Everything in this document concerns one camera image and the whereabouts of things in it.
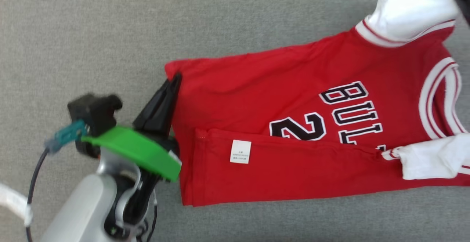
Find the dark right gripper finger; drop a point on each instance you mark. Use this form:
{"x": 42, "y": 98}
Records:
{"x": 464, "y": 3}

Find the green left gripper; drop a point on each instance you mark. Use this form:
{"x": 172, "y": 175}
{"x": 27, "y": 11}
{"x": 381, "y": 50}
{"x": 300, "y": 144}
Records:
{"x": 136, "y": 146}

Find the red basketball jersey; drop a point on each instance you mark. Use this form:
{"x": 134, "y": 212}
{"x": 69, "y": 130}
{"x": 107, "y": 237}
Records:
{"x": 275, "y": 87}

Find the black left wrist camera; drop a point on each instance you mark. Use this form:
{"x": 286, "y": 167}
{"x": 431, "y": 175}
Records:
{"x": 95, "y": 111}

